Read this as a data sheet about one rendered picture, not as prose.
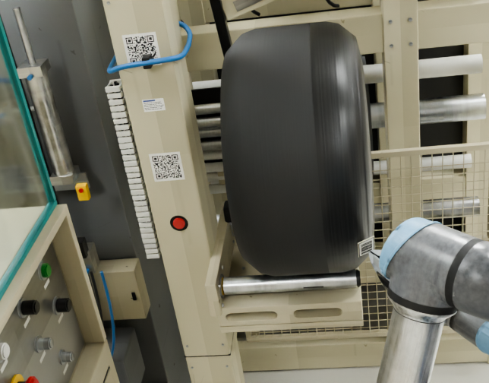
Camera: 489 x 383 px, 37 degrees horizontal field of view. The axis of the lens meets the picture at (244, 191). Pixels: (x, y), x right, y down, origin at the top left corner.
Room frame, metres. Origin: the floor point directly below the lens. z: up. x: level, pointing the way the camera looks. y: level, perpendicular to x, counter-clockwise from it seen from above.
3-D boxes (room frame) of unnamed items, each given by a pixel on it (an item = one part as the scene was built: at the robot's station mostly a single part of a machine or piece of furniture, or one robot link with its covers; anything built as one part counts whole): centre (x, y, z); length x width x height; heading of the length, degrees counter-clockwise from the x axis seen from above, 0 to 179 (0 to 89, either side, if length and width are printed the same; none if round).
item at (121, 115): (1.59, 0.25, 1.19); 0.05 x 0.04 x 0.48; 171
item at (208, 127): (2.00, 0.06, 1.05); 0.20 x 0.15 x 0.30; 81
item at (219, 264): (1.62, 0.08, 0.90); 0.40 x 0.03 x 0.10; 171
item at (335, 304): (1.45, -0.07, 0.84); 0.36 x 0.09 x 0.06; 81
